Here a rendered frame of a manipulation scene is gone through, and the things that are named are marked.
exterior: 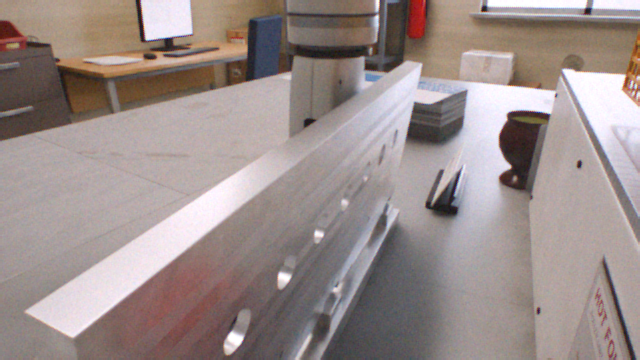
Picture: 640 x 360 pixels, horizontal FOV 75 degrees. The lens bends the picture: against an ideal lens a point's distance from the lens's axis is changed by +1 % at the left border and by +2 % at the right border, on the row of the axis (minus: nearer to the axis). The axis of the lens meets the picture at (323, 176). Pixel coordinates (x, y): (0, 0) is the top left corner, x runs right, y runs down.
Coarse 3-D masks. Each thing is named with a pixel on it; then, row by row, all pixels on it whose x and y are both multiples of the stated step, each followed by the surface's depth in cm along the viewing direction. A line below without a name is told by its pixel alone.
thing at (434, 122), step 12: (432, 84) 94; (444, 84) 93; (456, 96) 86; (420, 108) 85; (432, 108) 84; (444, 108) 83; (456, 108) 88; (420, 120) 86; (432, 120) 84; (444, 120) 85; (456, 120) 90; (408, 132) 89; (420, 132) 87; (432, 132) 85; (444, 132) 86
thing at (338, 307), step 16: (384, 208) 52; (384, 224) 51; (368, 240) 48; (384, 240) 49; (368, 256) 46; (352, 272) 43; (368, 272) 44; (336, 288) 41; (352, 288) 41; (336, 304) 36; (352, 304) 40; (320, 320) 36; (336, 320) 37; (320, 336) 35; (336, 336) 36; (304, 352) 34; (320, 352) 34
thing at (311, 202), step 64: (320, 128) 25; (384, 128) 38; (256, 192) 17; (320, 192) 25; (384, 192) 48; (128, 256) 13; (192, 256) 14; (256, 256) 19; (320, 256) 29; (64, 320) 11; (128, 320) 12; (192, 320) 15; (256, 320) 21
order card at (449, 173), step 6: (462, 144) 67; (462, 150) 64; (456, 156) 65; (450, 162) 69; (456, 162) 60; (450, 168) 62; (444, 174) 65; (450, 174) 58; (444, 180) 60; (450, 180) 55; (438, 186) 63; (444, 186) 56; (438, 192) 58; (432, 204) 57
